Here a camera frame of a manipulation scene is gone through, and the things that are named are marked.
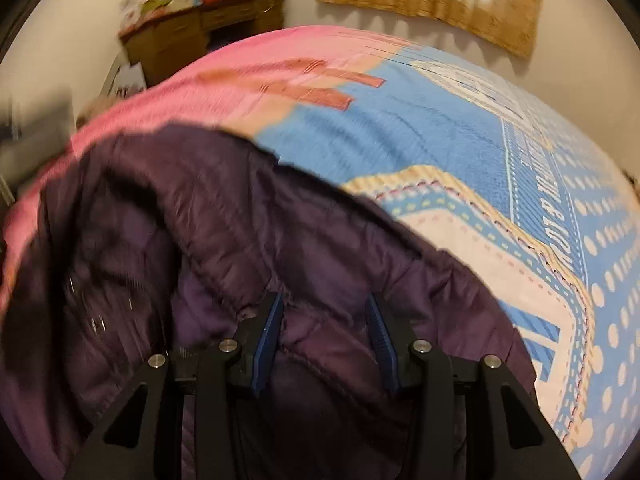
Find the brown wooden desk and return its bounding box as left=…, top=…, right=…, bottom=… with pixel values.
left=120, top=0, right=286, bottom=88

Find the purple padded jacket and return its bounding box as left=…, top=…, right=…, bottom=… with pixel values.
left=0, top=122, right=546, bottom=480

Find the pink and blue bedspread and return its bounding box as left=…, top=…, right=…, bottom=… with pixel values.
left=0, top=25, right=640, bottom=480

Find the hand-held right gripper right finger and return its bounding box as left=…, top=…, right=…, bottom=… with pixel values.
left=365, top=294, right=583, bottom=480

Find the white paper bag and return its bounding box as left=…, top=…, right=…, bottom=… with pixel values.
left=107, top=60, right=147, bottom=98

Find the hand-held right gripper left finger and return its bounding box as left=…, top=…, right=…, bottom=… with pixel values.
left=65, top=292, right=285, bottom=480

